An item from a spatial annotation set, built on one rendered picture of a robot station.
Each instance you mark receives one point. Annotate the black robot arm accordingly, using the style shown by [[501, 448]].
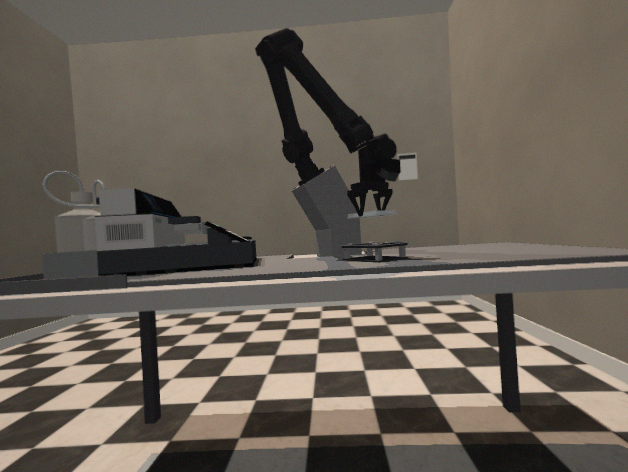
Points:
[[282, 47]]

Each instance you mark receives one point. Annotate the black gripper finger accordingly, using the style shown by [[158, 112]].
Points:
[[377, 196], [352, 196]]

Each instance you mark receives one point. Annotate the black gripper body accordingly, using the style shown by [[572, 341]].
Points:
[[375, 186]]

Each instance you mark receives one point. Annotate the grey bottle with cap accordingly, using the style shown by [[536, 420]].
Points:
[[75, 230]]

